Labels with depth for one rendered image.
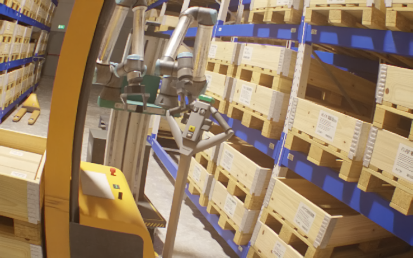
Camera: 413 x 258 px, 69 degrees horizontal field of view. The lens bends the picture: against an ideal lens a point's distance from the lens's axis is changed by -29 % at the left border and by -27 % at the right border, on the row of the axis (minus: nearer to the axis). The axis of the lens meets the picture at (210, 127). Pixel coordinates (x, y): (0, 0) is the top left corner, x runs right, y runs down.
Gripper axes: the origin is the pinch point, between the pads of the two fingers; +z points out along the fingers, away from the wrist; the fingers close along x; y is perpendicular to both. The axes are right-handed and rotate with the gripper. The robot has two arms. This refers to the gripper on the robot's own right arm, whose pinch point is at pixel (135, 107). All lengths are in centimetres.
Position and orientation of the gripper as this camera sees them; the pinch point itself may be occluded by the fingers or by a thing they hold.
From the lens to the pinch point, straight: 239.7
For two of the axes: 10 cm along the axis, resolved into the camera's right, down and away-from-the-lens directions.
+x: -8.2, 0.3, -5.7
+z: 1.2, 9.9, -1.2
